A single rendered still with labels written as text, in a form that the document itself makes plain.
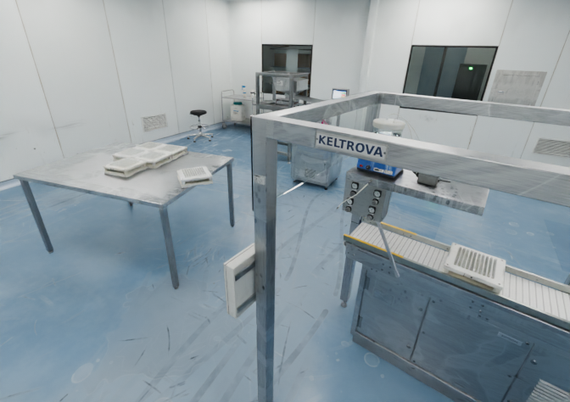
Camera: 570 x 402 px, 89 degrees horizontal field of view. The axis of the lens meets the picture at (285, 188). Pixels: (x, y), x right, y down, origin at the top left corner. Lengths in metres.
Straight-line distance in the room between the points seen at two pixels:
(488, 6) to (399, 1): 1.44
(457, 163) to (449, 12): 5.90
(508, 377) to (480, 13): 5.59
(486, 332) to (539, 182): 1.27
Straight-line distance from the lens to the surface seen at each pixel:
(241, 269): 1.16
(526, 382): 2.05
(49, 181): 3.03
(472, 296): 1.71
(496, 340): 1.91
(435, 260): 1.81
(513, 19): 6.57
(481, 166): 0.71
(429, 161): 0.72
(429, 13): 6.58
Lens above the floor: 1.81
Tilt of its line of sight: 25 degrees down
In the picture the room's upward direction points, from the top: 2 degrees clockwise
